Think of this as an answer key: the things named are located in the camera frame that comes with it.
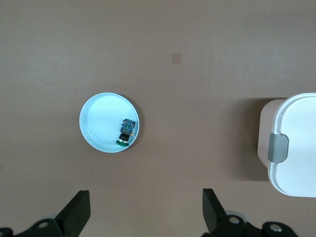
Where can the green push button switch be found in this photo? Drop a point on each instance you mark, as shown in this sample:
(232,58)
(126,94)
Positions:
(126,132)

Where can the white lunch box grey clips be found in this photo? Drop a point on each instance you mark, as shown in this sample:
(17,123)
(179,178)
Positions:
(301,138)

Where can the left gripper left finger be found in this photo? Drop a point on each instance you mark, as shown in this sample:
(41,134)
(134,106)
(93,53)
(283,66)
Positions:
(74,214)

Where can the light blue round plate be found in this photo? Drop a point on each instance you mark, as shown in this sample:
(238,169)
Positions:
(101,123)

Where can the small brown tape patch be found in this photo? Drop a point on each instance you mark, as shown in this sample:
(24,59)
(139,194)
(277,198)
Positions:
(176,58)

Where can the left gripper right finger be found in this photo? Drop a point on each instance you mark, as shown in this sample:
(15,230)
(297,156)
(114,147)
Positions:
(213,212)

